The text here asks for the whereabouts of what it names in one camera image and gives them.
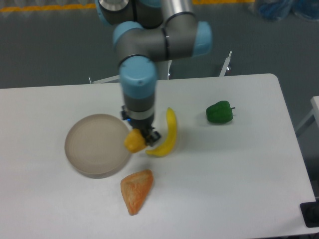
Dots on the white table at right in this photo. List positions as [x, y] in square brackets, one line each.
[311, 117]

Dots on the green toy pepper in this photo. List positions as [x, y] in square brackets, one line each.
[220, 112]

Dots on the black device at table edge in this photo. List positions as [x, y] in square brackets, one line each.
[310, 212]

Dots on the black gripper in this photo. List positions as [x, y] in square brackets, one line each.
[143, 121]

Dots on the white metal frame leg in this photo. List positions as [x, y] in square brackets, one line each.
[225, 69]

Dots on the blue plastic bags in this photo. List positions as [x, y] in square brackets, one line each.
[276, 10]

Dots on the orange toy bread wedge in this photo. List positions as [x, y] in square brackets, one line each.
[135, 189]

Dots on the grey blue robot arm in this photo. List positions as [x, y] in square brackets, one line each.
[147, 32]

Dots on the yellow toy banana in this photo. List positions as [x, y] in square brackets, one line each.
[167, 146]

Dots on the beige round plate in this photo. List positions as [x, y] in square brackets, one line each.
[94, 146]

